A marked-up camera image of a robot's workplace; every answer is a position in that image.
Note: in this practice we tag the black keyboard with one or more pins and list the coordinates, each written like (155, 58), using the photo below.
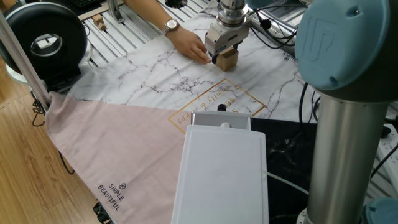
(82, 2)

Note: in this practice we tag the small wooden block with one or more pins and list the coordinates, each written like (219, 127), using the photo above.
(97, 19)
(102, 26)

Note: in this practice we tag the person's bare forearm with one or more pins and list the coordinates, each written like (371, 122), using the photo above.
(146, 12)

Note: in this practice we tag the white plastic drawer cabinet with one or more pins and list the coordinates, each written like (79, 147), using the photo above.
(220, 174)

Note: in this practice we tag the black plastic clamp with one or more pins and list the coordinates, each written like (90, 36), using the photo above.
(101, 214)

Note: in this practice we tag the marble pink black tablecloth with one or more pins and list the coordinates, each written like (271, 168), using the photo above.
(124, 140)

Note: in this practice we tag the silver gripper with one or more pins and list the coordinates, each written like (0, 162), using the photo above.
(227, 37)

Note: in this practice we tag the translucent white tube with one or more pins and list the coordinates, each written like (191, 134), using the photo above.
(286, 183)

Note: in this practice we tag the white drawer with black knob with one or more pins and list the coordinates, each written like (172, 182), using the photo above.
(217, 119)

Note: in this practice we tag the silver UR5 robot arm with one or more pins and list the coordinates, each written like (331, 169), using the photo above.
(342, 155)

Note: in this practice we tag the person's bare hand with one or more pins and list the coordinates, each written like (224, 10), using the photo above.
(189, 43)

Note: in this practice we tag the wooden cube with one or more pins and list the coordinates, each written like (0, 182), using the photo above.
(227, 60)

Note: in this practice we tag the white power strip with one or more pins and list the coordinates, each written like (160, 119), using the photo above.
(388, 155)

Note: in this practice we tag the black round cap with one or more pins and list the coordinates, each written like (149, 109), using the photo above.
(176, 3)

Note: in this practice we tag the aluminium frame post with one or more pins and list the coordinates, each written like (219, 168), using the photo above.
(25, 62)

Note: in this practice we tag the grey metal bracket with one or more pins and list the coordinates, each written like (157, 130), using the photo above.
(115, 12)

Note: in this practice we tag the aluminium table rail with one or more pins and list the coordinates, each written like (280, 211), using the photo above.
(280, 37)

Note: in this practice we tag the silver wristwatch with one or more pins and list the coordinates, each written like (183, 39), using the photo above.
(171, 26)

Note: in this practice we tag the black power plug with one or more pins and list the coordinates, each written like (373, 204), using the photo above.
(385, 132)

